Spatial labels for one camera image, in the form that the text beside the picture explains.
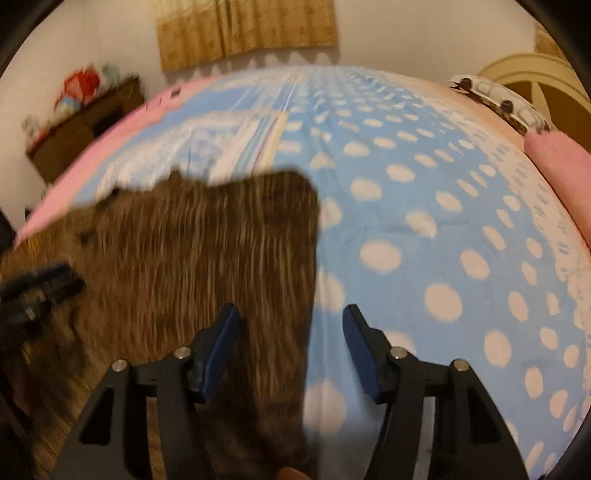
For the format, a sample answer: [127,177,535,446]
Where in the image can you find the beige and brown headboard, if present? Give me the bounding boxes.
[475,53,591,153]

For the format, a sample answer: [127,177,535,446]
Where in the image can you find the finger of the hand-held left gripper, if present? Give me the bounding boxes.
[0,262,86,303]

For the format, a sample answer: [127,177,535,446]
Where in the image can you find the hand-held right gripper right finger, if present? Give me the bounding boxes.
[342,304,529,480]

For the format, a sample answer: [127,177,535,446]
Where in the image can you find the blue polka dot blanket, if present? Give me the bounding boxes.
[60,65,591,480]

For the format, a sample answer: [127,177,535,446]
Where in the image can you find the brown striped knit sweater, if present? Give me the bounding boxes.
[0,170,322,480]

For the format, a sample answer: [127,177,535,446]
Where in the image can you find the dark wooden dresser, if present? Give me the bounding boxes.
[25,76,146,183]

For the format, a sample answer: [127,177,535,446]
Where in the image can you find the red bag on dresser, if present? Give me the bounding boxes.
[55,67,105,109]

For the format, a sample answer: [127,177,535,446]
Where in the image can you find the patterned white pillow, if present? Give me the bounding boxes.
[447,74,555,137]

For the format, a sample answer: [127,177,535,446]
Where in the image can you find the beige patterned curtain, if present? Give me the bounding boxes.
[154,0,338,72]

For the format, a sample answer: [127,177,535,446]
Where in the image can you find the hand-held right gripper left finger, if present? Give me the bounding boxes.
[48,304,241,480]

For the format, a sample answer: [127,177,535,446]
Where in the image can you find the pink pillow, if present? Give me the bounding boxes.
[524,130,591,241]

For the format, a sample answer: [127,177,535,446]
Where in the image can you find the pink bedsheet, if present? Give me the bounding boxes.
[14,76,218,245]

